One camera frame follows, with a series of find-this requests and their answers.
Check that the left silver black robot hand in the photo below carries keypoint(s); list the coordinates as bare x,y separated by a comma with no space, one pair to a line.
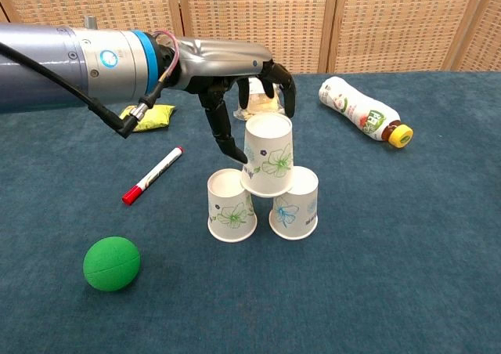
219,62

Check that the white cup green flower print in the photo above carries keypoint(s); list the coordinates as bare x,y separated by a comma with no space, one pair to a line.
270,154
231,217

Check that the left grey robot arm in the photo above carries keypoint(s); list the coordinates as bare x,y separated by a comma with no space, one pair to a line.
51,64

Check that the clear cracker packet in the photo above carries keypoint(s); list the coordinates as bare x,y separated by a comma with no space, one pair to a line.
260,105

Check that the woven folding screen panel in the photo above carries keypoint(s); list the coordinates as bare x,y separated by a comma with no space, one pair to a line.
256,13
483,44
395,25
102,1
3,16

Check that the yellow snack packet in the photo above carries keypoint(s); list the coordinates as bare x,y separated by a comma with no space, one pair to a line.
156,117

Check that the red and white marker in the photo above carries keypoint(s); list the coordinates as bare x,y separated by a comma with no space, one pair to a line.
154,174

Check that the white drink bottle yellow cap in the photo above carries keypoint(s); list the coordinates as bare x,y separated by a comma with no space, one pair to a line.
362,111

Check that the white cup blue flower print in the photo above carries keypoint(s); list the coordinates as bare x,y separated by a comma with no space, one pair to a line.
295,217

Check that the green foam ball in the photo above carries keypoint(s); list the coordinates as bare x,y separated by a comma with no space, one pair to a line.
112,264

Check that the blue tablecloth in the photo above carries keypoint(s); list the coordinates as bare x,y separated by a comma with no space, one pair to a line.
219,291

